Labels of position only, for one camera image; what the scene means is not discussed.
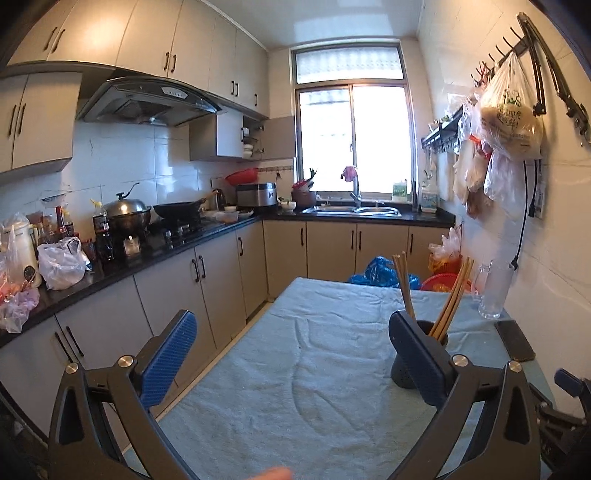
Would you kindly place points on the grey range hood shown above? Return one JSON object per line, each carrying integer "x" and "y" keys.
{"x": 147, "y": 104}

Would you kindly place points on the pink plastic bag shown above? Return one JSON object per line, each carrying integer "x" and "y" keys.
{"x": 18, "y": 309}

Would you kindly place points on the steel pot with lid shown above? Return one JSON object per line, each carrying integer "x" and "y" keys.
{"x": 127, "y": 212}

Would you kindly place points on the beige upper kitchen cabinets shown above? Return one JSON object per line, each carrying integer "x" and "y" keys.
{"x": 138, "y": 41}

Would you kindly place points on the beige hanging bags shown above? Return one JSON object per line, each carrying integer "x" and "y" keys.
{"x": 466, "y": 170}

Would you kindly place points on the brown utensil pot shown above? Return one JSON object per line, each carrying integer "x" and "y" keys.
{"x": 304, "y": 197}

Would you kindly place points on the stack of white bowls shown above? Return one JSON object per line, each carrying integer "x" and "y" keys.
{"x": 248, "y": 151}

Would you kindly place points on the silver rice cooker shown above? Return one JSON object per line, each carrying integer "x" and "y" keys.
{"x": 256, "y": 196}

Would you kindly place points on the green label detergent bottle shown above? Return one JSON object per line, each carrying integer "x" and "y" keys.
{"x": 401, "y": 193}

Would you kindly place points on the bundle of wooden chopsticks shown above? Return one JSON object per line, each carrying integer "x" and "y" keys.
{"x": 454, "y": 297}

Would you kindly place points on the cluster of condiment bottles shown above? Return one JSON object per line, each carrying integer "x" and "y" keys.
{"x": 51, "y": 228}

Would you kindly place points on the black wall hook rack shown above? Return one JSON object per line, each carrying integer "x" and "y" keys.
{"x": 554, "y": 69}

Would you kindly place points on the person's left hand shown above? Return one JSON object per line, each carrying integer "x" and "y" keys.
{"x": 272, "y": 474}

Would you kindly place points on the black kitchen countertop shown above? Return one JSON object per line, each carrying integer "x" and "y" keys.
{"x": 115, "y": 267}

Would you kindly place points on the orange plastic bag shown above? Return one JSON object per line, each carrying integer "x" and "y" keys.
{"x": 445, "y": 258}

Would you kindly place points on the white thermos jug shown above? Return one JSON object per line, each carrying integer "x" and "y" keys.
{"x": 21, "y": 254}

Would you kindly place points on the red cloth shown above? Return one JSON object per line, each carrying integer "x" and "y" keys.
{"x": 349, "y": 173}

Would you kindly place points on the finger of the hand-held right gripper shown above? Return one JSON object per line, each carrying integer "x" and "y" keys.
{"x": 567, "y": 383}

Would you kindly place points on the black wok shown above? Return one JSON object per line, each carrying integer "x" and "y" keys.
{"x": 178, "y": 210}

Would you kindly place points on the blue-grey towel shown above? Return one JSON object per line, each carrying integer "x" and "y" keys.
{"x": 300, "y": 369}

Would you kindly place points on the red plastic basin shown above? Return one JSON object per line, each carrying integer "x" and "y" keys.
{"x": 438, "y": 281}

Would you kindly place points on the white power strip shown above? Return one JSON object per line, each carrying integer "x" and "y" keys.
{"x": 541, "y": 194}

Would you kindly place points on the red plastic colander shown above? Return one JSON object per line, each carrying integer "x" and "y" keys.
{"x": 242, "y": 176}

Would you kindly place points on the kitchen window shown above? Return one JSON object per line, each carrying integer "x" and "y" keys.
{"x": 351, "y": 138}

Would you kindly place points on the blue plastic bag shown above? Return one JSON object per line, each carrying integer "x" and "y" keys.
{"x": 378, "y": 272}

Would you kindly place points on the dark cylindrical chopstick holder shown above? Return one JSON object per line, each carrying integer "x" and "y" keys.
{"x": 401, "y": 371}

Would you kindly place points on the dark soy sauce bottle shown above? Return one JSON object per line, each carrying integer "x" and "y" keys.
{"x": 102, "y": 230}

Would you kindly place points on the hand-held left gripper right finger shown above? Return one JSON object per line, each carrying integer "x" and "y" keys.
{"x": 418, "y": 364}

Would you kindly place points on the open dish cabinet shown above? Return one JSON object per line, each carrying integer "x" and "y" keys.
{"x": 217, "y": 138}

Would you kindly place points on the black wall shelf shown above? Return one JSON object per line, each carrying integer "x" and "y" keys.
{"x": 438, "y": 134}

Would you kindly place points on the white printed plastic bag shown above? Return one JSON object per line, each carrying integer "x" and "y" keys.
{"x": 508, "y": 120}

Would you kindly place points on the gas stove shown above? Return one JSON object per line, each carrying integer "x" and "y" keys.
{"x": 184, "y": 230}

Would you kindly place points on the stainless steel sink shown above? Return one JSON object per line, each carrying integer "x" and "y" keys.
{"x": 351, "y": 211}

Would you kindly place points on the chrome faucet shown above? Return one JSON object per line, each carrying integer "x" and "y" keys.
{"x": 355, "y": 191}

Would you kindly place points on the black smartphone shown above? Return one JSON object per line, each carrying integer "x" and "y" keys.
{"x": 515, "y": 341}

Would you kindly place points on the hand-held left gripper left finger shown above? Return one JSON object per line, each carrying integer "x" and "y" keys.
{"x": 168, "y": 364}

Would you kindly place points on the clear hanging plastic bag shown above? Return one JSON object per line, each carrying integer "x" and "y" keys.
{"x": 501, "y": 177}

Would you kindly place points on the dark electric kettle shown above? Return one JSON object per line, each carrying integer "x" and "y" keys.
{"x": 220, "y": 199}

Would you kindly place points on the clear glass mug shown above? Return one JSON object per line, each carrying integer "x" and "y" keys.
{"x": 496, "y": 290}

